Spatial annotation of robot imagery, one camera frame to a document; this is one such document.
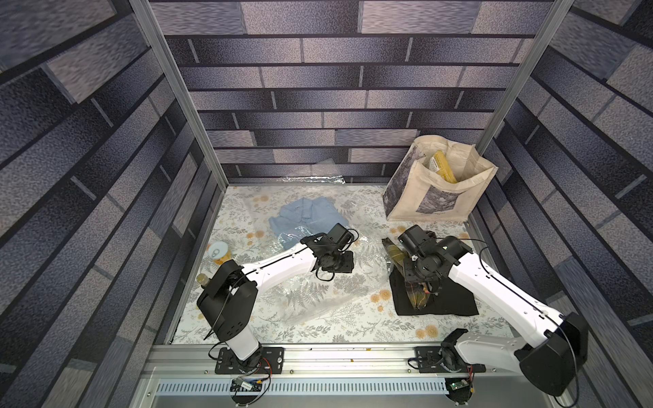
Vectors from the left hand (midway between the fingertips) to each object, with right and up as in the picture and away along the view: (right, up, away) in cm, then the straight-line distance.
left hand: (352, 264), depth 84 cm
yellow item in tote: (+36, +36, +13) cm, 52 cm away
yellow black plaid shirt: (+19, -7, -10) cm, 22 cm away
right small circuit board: (+32, -33, -11) cm, 47 cm away
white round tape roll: (-50, +4, +8) cm, 50 cm away
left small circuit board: (-32, -32, -13) cm, 47 cm away
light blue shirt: (-19, +15, +23) cm, 33 cm away
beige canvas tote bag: (+29, +29, +2) cm, 41 cm away
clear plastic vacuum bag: (-14, -14, +2) cm, 19 cm away
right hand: (+19, -1, -5) cm, 19 cm away
